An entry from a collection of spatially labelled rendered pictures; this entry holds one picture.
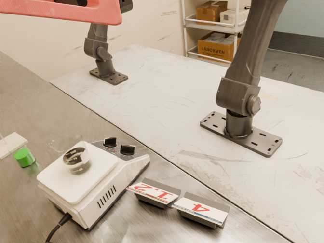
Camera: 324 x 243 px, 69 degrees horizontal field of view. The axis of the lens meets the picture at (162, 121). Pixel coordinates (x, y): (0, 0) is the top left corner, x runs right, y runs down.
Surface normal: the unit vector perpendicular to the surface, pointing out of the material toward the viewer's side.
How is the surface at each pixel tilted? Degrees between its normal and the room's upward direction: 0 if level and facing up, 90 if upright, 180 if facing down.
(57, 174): 0
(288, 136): 0
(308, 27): 90
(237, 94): 60
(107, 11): 90
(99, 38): 88
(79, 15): 90
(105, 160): 0
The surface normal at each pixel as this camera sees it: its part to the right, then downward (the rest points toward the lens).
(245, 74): -0.68, 0.04
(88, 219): 0.82, 0.26
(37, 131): -0.13, -0.79
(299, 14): -0.71, 0.50
